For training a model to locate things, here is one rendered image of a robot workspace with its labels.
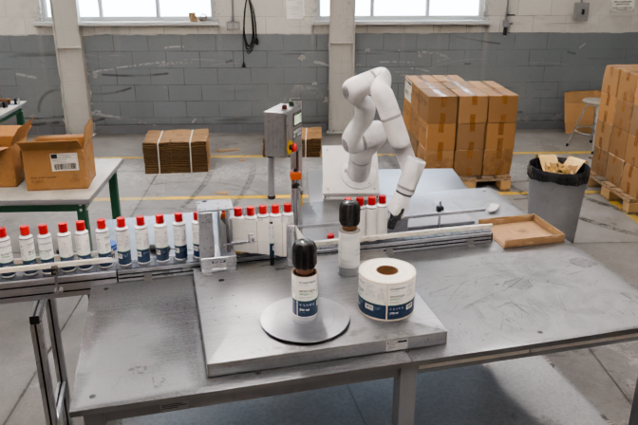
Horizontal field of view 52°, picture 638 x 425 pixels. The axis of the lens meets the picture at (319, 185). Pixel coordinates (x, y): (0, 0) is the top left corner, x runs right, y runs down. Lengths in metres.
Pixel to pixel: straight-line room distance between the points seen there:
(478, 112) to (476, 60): 2.32
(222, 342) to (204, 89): 6.19
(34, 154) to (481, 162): 3.89
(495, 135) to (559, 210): 1.39
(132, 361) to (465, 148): 4.45
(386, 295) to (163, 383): 0.77
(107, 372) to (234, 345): 0.40
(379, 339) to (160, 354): 0.72
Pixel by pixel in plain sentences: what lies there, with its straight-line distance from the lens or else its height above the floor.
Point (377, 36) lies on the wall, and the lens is 8.10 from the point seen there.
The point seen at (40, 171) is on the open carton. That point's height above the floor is 0.90.
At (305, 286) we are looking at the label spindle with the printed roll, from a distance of 2.20.
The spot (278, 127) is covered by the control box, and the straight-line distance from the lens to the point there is 2.67.
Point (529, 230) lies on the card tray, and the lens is 3.30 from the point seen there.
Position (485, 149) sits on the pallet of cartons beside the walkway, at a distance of 6.22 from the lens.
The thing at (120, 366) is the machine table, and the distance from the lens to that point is 2.26.
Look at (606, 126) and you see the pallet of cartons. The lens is 6.53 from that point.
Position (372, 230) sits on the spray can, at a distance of 2.88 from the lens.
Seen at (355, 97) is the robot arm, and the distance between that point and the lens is 2.92.
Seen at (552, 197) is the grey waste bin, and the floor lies 0.43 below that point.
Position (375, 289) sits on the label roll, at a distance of 2.27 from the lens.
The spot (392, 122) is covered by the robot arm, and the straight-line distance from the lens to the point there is 2.80.
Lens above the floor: 2.06
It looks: 19 degrees down
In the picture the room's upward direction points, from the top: straight up
